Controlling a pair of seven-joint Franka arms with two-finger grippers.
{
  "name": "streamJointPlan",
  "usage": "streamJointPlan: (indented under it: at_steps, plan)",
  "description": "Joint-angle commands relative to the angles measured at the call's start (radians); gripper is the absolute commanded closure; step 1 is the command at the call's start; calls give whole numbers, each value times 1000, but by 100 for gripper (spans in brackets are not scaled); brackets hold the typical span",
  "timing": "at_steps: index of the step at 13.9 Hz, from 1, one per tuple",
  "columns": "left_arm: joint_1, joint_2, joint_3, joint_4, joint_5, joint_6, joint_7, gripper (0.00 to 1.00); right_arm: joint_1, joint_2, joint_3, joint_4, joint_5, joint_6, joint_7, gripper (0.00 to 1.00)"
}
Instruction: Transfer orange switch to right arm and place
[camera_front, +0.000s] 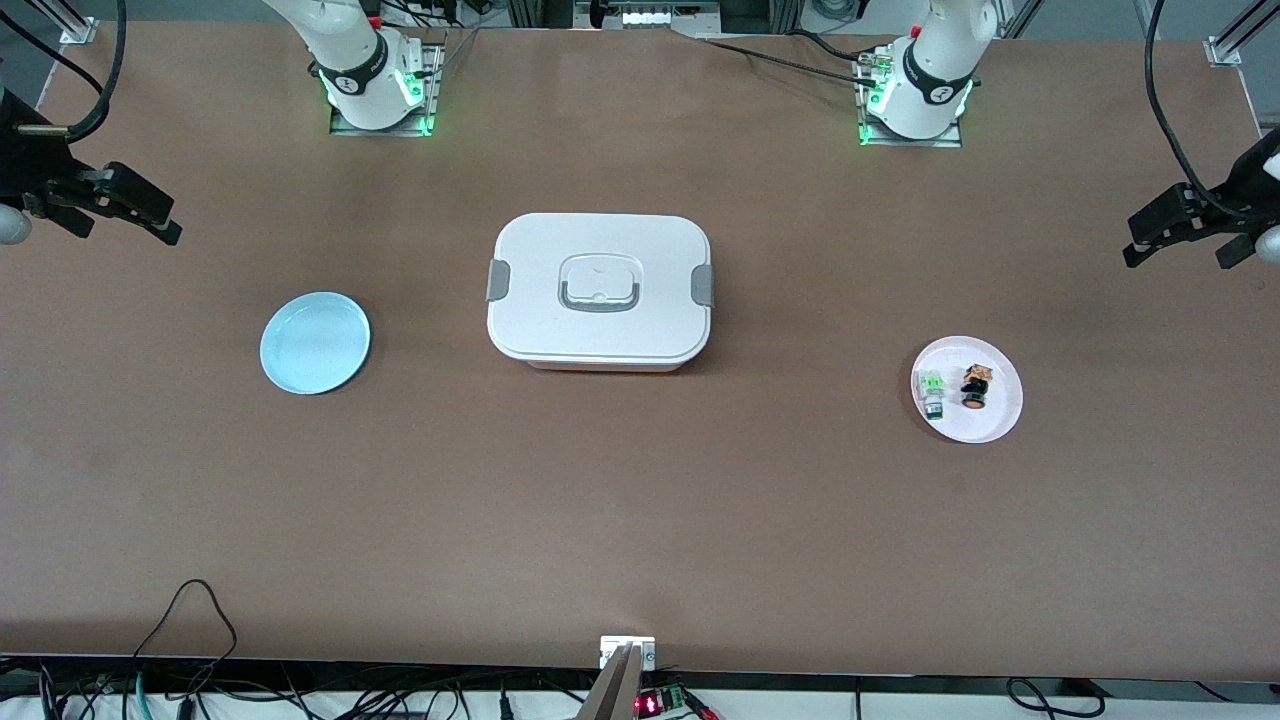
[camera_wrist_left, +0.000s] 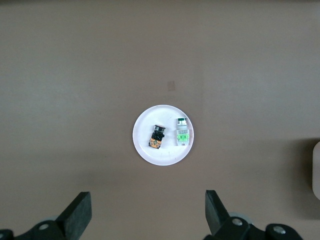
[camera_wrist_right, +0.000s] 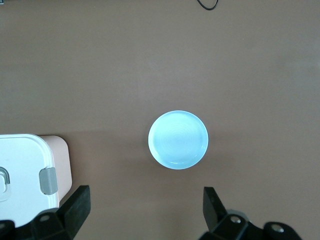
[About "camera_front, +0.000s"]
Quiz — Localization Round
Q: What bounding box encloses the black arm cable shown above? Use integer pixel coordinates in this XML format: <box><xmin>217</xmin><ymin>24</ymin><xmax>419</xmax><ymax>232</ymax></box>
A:
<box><xmin>1144</xmin><ymin>0</ymin><xmax>1243</xmax><ymax>217</ymax></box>
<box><xmin>0</xmin><ymin>0</ymin><xmax>128</xmax><ymax>143</ymax></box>

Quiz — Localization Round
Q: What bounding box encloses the black coiled cable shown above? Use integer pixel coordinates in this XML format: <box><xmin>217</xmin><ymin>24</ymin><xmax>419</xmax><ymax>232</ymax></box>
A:
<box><xmin>1004</xmin><ymin>677</ymin><xmax>1107</xmax><ymax>720</ymax></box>

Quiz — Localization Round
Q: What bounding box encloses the white metal clamp bracket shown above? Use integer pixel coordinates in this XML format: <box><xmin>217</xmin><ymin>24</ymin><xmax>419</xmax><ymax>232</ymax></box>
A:
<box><xmin>599</xmin><ymin>635</ymin><xmax>657</xmax><ymax>671</ymax></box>

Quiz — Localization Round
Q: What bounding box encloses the pink round plate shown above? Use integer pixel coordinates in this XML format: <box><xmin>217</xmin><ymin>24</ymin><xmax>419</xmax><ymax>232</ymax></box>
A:
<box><xmin>910</xmin><ymin>335</ymin><xmax>1025</xmax><ymax>445</ymax></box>

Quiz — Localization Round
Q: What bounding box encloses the white lidded lunch box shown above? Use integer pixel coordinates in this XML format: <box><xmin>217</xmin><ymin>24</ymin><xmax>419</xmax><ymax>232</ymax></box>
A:
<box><xmin>486</xmin><ymin>212</ymin><xmax>716</xmax><ymax>374</ymax></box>

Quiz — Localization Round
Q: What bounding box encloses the aluminium frame profile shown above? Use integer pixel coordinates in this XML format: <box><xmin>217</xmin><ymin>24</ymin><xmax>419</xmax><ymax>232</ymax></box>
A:
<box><xmin>28</xmin><ymin>0</ymin><xmax>99</xmax><ymax>47</ymax></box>
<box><xmin>1204</xmin><ymin>0</ymin><xmax>1280</xmax><ymax>68</ymax></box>

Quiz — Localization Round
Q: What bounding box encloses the light blue round plate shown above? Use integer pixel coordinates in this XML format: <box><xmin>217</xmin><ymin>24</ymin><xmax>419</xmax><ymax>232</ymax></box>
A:
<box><xmin>259</xmin><ymin>291</ymin><xmax>372</xmax><ymax>396</ymax></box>

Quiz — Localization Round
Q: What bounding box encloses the black braided table cable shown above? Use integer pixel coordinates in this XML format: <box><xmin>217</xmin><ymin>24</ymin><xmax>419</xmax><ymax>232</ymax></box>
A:
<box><xmin>698</xmin><ymin>34</ymin><xmax>887</xmax><ymax>89</ymax></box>

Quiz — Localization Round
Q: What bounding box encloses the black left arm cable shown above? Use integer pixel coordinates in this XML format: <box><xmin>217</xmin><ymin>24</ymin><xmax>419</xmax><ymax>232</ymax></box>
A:
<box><xmin>1144</xmin><ymin>0</ymin><xmax>1243</xmax><ymax>217</ymax></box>

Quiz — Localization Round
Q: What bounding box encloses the circuit board with red display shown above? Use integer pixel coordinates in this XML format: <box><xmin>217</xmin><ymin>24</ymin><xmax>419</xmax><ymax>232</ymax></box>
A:
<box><xmin>634</xmin><ymin>682</ymin><xmax>693</xmax><ymax>720</ymax></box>

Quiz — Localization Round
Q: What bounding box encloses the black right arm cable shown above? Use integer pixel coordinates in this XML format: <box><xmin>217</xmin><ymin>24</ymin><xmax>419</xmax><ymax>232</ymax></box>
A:
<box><xmin>0</xmin><ymin>0</ymin><xmax>128</xmax><ymax>143</ymax></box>

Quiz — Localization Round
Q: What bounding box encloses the grey camera mount bar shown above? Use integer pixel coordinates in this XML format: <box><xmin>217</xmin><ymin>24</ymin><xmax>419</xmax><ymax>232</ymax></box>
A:
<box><xmin>578</xmin><ymin>643</ymin><xmax>647</xmax><ymax>720</ymax></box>

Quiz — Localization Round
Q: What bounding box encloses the black looped cable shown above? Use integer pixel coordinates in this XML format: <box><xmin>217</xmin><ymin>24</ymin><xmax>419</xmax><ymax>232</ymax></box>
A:
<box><xmin>128</xmin><ymin>579</ymin><xmax>239</xmax><ymax>693</ymax></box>

